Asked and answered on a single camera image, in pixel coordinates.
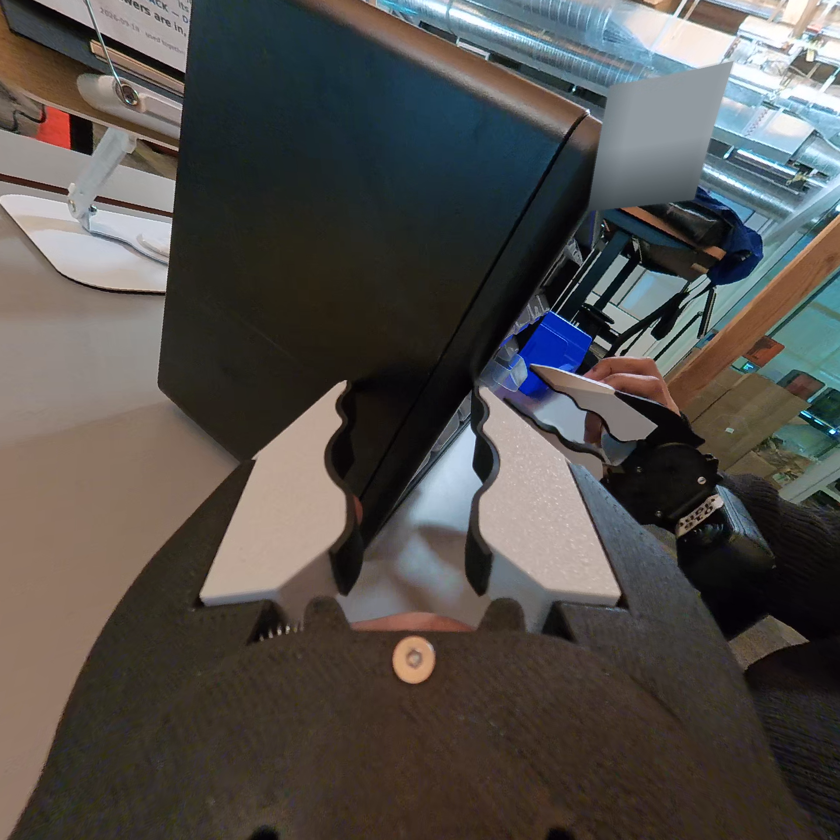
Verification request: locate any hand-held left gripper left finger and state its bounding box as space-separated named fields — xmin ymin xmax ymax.
xmin=200 ymin=379 xmax=366 ymax=608

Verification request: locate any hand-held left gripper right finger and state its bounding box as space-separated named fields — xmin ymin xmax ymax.
xmin=462 ymin=386 xmax=623 ymax=609

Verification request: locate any blue plastic storage bin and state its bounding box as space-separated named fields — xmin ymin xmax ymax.
xmin=507 ymin=311 xmax=593 ymax=399

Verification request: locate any large black box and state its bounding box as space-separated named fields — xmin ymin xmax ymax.
xmin=157 ymin=0 xmax=602 ymax=526

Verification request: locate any grey desk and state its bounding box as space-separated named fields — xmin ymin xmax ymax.
xmin=0 ymin=128 xmax=809 ymax=818

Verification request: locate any person's right hand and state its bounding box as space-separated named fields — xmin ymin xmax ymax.
xmin=583 ymin=356 xmax=681 ymax=447

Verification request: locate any clear plastic container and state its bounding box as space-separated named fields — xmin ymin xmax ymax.
xmin=493 ymin=353 xmax=528 ymax=396

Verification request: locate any stack of cardboard boxes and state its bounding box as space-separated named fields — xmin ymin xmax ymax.
xmin=686 ymin=366 xmax=840 ymax=480

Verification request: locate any black work table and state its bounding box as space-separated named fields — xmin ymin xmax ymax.
xmin=577 ymin=205 xmax=731 ymax=358

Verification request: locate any wooden beam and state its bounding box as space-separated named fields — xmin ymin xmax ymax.
xmin=664 ymin=213 xmax=840 ymax=396

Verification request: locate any blue jacket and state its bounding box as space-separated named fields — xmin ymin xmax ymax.
xmin=694 ymin=186 xmax=766 ymax=287

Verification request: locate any person's dark sweater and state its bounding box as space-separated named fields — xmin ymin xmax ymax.
xmin=722 ymin=617 xmax=840 ymax=840

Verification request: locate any white tablet stand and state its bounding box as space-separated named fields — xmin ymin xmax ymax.
xmin=0 ymin=71 xmax=186 ymax=295

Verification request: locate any white printed sign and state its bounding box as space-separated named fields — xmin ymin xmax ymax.
xmin=84 ymin=0 xmax=193 ymax=74

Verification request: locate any silver air duct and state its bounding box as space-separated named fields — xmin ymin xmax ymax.
xmin=387 ymin=0 xmax=670 ymax=89

